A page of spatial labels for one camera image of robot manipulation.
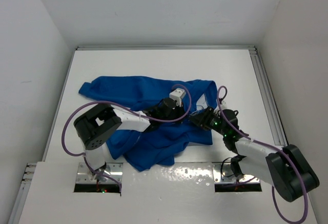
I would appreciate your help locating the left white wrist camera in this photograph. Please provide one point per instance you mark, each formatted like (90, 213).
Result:
(177, 96)

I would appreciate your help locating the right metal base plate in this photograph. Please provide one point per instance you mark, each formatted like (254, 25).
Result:
(223, 175)

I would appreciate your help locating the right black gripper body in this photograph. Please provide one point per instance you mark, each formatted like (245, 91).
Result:
(212, 120)

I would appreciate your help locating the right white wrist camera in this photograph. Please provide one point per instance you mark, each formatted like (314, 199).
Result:
(224, 105)

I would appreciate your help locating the blue zip jacket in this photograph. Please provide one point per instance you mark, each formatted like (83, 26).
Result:
(143, 150)

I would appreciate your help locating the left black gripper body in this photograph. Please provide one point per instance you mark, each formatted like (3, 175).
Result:
(175, 114)

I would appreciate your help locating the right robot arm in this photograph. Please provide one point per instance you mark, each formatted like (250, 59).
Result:
(285, 168)

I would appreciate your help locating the metal base plate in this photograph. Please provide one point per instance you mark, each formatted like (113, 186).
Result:
(85, 176)
(223, 175)

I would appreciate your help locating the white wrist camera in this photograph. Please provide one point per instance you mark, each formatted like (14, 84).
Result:
(177, 96)
(224, 105)

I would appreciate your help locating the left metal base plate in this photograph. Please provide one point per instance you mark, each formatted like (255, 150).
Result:
(85, 176)

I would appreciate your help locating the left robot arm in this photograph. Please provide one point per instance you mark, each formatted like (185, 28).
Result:
(98, 124)

